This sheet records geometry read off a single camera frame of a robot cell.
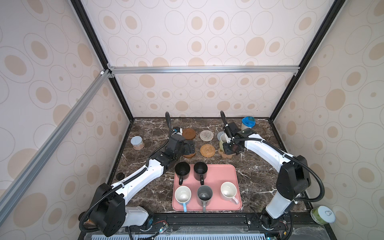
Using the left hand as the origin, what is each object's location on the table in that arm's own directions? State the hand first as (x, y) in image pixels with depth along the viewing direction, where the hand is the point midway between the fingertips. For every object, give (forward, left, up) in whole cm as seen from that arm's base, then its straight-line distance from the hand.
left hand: (192, 141), depth 81 cm
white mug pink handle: (-21, -20, -17) cm, 34 cm away
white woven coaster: (+19, -10, -21) cm, 30 cm away
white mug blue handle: (-23, +5, -18) cm, 30 cm away
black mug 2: (-9, -5, -16) cm, 19 cm away
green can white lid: (-33, -64, -15) cm, 73 cm away
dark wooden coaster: (+21, +3, -21) cm, 30 cm away
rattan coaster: (+6, -10, -20) cm, 23 cm away
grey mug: (-23, -7, -19) cm, 30 cm away
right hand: (+1, -22, -10) cm, 24 cm away
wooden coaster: (+1, +2, -19) cm, 20 cm away
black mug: (-10, +6, -14) cm, 19 cm away
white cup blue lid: (+24, -39, -12) cm, 47 cm away
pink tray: (-23, -15, -13) cm, 30 cm away
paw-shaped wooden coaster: (+2, -21, -19) cm, 28 cm away
